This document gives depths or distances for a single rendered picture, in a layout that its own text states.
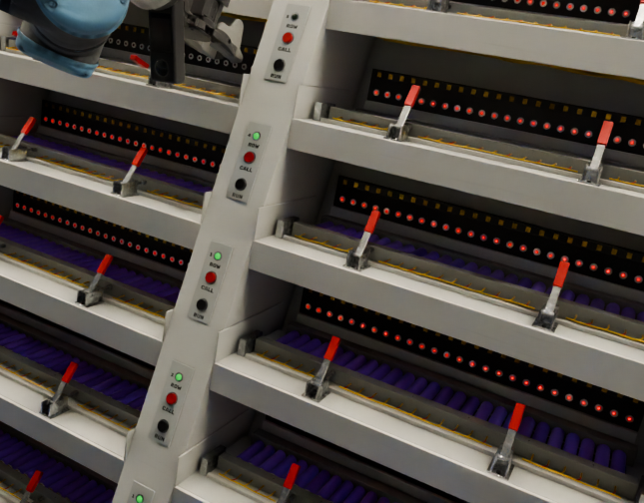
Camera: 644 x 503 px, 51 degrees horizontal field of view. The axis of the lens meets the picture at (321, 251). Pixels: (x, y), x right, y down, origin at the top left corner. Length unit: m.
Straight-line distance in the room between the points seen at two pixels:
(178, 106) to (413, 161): 0.41
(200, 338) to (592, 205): 0.58
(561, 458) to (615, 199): 0.34
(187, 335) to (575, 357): 0.55
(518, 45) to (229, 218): 0.48
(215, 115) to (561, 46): 0.52
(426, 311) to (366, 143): 0.25
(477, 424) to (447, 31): 0.54
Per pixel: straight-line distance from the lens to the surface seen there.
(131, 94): 1.20
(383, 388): 0.98
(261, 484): 1.07
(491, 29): 0.98
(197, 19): 1.02
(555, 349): 0.88
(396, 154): 0.95
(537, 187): 0.90
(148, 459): 1.09
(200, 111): 1.11
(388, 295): 0.92
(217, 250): 1.02
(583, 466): 0.95
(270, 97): 1.05
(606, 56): 0.96
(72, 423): 1.20
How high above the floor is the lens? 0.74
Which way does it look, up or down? 1 degrees up
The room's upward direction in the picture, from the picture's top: 18 degrees clockwise
